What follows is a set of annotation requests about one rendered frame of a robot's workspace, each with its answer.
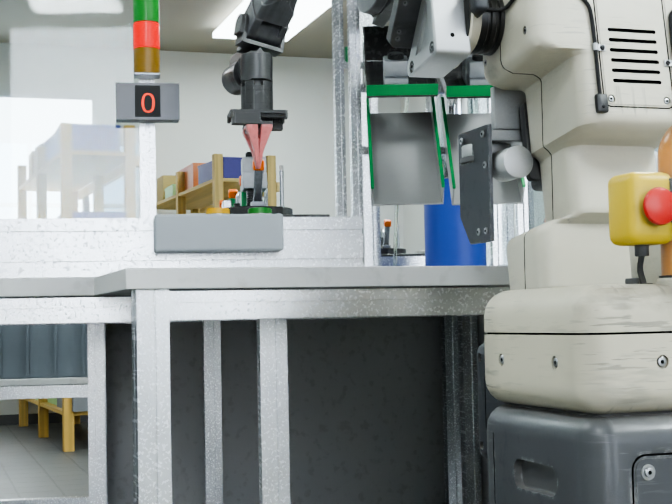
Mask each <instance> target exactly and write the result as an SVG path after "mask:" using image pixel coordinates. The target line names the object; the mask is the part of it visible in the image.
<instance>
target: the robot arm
mask: <svg viewBox="0 0 672 504"><path fill-rule="evenodd" d="M297 1H298V0H251V1H250V3H249V5H248V7H247V8H246V10H245V12H244V13H243V14H242V13H240V14H239V15H238V17H237V19H236V22H235V28H234V36H236V42H235V46H238V48H237V53H235V54H234V55H233V56H232V57H231V59H230V63H229V67H227V68H226V69H225V70H224V71H223V73H222V84H223V87H224V88H225V90H226V91H227V92H229V93H230V94H232V95H241V109H230V111H229V113H228V115H227V123H228V124H230V123H231V125H240V126H243V127H242V134H243V136H244V138H245V140H246V142H247V145H248V147H249V149H250V151H251V153H252V157H253V161H254V165H255V168H256V169H260V168H261V163H262V158H263V152H264V149H265V146H266V144H267V141H268V139H269V136H270V133H271V131H282V130H283V124H284V123H285V119H286V120H287V118H288V110H273V62H272V56H273V57H277V56H278V55H280V54H282V53H283V51H284V44H285V37H286V33H287V31H288V30H289V26H288V25H289V23H290V22H291V20H292V18H293V16H294V11H295V7H296V4H297ZM421 1H422V0H357V7H358V10H359V11H360V12H362V13H365V14H369V15H371V16H372V17H373V21H372V24H373V25H376V26H379V27H384V26H385V25H386V23H387V22H388V21H390V22H389V27H388V32H387V40H388V42H389V43H390V45H391V46H392V47H394V48H406V49H411V47H412V43H413V38H414V33H415V29H416V24H417V19H418V15H419V10H420V5H421Z"/></svg>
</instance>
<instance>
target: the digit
mask: <svg viewBox="0 0 672 504"><path fill-rule="evenodd" d="M135 117H161V105H160V86H153V85H135Z"/></svg>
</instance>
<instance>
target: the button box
mask: <svg viewBox="0 0 672 504"><path fill-rule="evenodd" d="M153 225H154V253H156V254H164V253H257V252H279V251H281V250H283V249H284V236H283V215H282V214H280V213H277V214H272V213H251V214H227V213H212V214H157V215H155V217H154V220H153Z"/></svg>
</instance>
